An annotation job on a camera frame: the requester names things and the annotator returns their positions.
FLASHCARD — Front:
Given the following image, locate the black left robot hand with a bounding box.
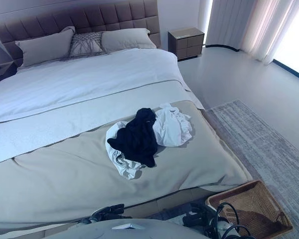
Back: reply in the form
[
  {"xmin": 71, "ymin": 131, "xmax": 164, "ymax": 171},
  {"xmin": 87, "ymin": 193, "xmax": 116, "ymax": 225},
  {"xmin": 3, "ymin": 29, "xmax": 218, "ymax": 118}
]
[{"xmin": 91, "ymin": 203, "xmax": 125, "ymax": 222}]

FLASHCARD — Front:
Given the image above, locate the grey striped rug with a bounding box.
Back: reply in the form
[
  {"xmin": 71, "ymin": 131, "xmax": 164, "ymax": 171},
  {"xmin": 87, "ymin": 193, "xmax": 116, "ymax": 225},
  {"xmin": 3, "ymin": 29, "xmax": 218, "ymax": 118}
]
[{"xmin": 161, "ymin": 99, "xmax": 299, "ymax": 239}]

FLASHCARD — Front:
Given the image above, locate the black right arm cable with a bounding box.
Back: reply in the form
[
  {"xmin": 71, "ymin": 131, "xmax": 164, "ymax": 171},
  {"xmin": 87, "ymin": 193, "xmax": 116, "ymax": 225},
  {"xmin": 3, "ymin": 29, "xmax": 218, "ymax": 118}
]
[{"xmin": 209, "ymin": 202, "xmax": 255, "ymax": 239}]

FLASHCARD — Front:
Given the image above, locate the plain white garment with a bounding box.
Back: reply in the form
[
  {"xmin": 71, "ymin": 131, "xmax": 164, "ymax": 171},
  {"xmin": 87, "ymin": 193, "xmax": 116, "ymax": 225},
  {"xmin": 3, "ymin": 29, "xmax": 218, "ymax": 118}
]
[{"xmin": 151, "ymin": 102, "xmax": 194, "ymax": 147}]

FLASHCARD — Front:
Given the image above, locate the dark window base rail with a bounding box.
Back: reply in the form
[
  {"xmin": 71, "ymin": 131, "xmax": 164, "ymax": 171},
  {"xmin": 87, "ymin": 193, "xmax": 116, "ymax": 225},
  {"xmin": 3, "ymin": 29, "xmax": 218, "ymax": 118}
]
[{"xmin": 205, "ymin": 44, "xmax": 299, "ymax": 75}]

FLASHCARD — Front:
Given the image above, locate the brown wicker basket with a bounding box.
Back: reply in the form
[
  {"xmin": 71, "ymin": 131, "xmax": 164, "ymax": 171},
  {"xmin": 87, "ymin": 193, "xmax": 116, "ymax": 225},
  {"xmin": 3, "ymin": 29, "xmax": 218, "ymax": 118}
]
[{"xmin": 205, "ymin": 179, "xmax": 294, "ymax": 239}]

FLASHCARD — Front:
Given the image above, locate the grey robot torso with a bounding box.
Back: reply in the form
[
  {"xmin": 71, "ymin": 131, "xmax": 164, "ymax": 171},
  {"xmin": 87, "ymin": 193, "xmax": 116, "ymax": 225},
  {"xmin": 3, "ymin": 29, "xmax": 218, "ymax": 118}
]
[{"xmin": 39, "ymin": 218, "xmax": 210, "ymax": 239}]

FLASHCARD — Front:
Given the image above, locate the brown tufted upholstered headboard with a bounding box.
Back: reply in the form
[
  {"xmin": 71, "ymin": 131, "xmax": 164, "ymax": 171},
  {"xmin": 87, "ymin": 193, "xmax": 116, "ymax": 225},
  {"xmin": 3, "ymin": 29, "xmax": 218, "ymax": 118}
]
[{"xmin": 0, "ymin": 0, "xmax": 161, "ymax": 68}]

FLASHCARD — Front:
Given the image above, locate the brown bedside table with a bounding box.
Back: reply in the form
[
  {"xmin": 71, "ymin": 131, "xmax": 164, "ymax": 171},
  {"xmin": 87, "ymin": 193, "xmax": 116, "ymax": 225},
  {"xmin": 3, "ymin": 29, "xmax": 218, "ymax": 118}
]
[{"xmin": 167, "ymin": 27, "xmax": 205, "ymax": 60}]

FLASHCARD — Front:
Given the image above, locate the white duvet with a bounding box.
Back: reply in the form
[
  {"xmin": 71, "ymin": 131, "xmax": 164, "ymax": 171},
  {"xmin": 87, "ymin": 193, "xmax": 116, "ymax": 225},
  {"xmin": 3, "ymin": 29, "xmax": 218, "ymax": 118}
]
[{"xmin": 0, "ymin": 47, "xmax": 205, "ymax": 166}]

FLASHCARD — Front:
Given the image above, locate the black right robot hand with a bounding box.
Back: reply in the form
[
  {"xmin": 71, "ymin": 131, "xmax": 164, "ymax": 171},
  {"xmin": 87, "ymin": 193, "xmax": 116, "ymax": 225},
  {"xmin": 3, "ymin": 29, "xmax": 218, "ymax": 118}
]
[{"xmin": 183, "ymin": 203, "xmax": 210, "ymax": 227}]

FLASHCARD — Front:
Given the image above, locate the white printed garment blue label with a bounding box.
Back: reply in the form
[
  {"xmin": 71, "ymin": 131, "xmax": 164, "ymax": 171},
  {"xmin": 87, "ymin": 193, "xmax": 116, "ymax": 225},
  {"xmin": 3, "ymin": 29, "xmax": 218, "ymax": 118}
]
[{"xmin": 105, "ymin": 120, "xmax": 147, "ymax": 180}]

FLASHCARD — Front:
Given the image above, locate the grey patterned cushion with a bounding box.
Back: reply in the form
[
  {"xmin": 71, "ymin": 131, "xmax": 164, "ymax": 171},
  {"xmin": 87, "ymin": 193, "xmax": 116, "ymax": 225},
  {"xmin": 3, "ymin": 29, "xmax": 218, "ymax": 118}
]
[{"xmin": 69, "ymin": 31, "xmax": 107, "ymax": 58}]

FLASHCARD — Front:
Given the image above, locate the beige pillow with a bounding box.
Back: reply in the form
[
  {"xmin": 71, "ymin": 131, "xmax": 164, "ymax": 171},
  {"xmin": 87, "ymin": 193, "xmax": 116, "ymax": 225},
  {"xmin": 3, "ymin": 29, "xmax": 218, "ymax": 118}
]
[
  {"xmin": 101, "ymin": 27, "xmax": 157, "ymax": 54},
  {"xmin": 14, "ymin": 26, "xmax": 76, "ymax": 68}
]

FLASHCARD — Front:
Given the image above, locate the black garment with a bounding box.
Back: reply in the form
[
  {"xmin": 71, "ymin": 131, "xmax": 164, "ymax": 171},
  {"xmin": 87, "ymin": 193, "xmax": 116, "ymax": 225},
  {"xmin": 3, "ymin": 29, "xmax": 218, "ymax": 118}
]
[{"xmin": 107, "ymin": 108, "xmax": 159, "ymax": 168}]

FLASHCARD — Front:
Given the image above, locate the bed with beige blanket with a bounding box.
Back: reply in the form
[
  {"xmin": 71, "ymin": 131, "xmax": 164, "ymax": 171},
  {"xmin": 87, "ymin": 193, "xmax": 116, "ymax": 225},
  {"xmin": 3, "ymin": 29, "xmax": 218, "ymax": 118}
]
[{"xmin": 0, "ymin": 99, "xmax": 254, "ymax": 237}]

